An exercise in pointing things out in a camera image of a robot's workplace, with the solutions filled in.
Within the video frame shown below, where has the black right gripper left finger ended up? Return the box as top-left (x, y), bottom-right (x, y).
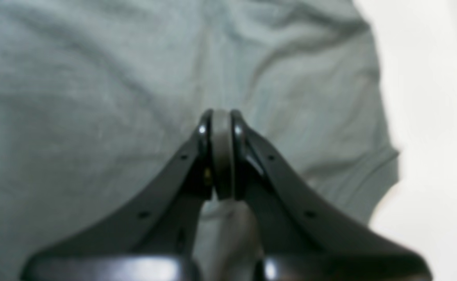
top-left (21, 110), bottom-right (231, 281)

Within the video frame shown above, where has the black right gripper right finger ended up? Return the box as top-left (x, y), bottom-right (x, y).
top-left (230, 110), bottom-right (433, 281)

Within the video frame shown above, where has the dark grey t-shirt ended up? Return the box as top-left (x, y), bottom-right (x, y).
top-left (0, 0), bottom-right (398, 281)

